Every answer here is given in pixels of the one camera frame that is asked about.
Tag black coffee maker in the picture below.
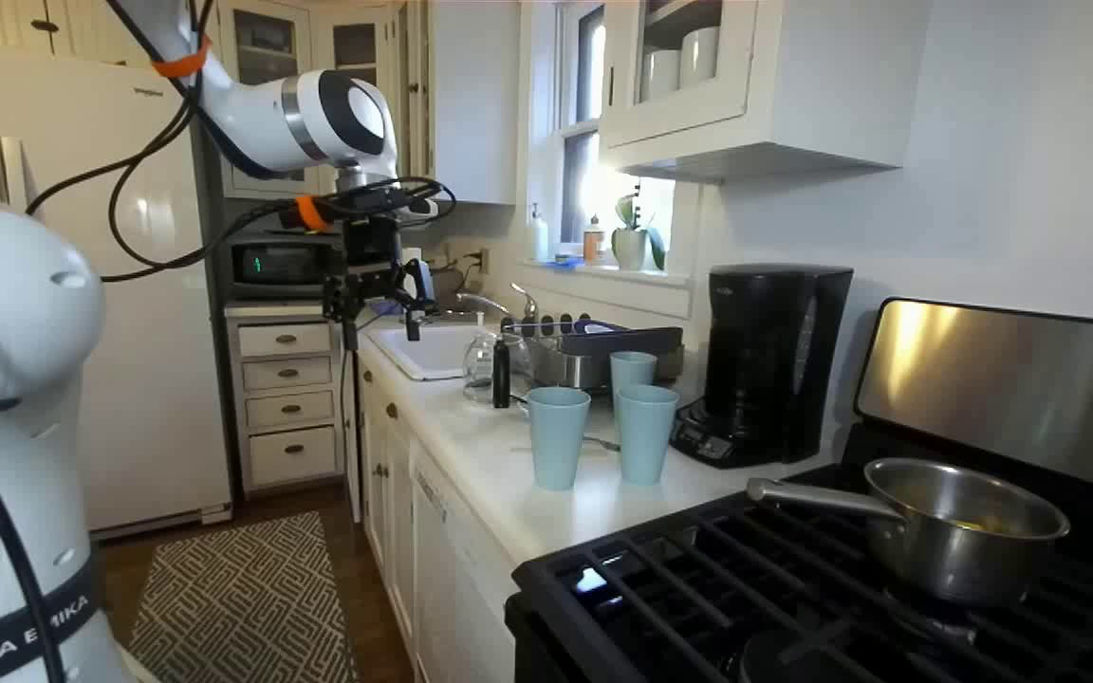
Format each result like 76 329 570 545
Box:
668 260 857 472

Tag black gas stove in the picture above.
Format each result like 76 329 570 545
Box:
501 291 1093 683

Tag white mug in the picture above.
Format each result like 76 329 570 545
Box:
640 45 682 102
677 23 722 92

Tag patterned floor rug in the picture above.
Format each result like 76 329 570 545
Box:
125 508 359 683

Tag white refrigerator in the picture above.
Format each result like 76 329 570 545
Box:
0 33 239 539

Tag white pot with plant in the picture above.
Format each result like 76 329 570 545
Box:
606 183 673 276

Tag white kitchen sink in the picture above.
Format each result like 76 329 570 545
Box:
367 315 501 386

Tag white wall cabinet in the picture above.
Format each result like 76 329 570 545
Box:
421 0 525 207

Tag cabinet above refrigerator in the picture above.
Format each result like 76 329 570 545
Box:
0 0 150 68

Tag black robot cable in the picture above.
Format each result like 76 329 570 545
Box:
22 0 460 287

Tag orange soap bottle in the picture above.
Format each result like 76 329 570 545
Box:
579 212 609 269

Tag kitchen window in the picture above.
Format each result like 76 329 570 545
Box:
553 0 679 274

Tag chrome faucet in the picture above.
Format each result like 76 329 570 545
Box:
450 276 545 326

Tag stainless steel saucepan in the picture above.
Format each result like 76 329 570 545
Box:
745 454 1075 611

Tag dark dish rack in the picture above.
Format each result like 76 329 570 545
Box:
511 312 689 397

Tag white soap bottle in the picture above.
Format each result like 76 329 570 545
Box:
525 200 553 269

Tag white glass-door cabinet with mugs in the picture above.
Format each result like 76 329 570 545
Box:
597 0 933 187

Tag white base cabinets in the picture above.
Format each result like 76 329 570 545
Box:
353 343 525 683

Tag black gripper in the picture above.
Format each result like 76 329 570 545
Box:
317 212 437 351

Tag glass bowl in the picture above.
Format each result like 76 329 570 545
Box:
460 317 517 412

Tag white corner glass-door cabinet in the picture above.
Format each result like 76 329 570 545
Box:
213 0 434 206

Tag black microwave oven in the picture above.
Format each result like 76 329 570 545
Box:
222 230 350 302

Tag white drawer unit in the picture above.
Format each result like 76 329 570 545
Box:
219 300 353 498

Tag teal plastic cup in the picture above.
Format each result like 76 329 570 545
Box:
606 349 659 394
525 384 597 494
609 384 679 489

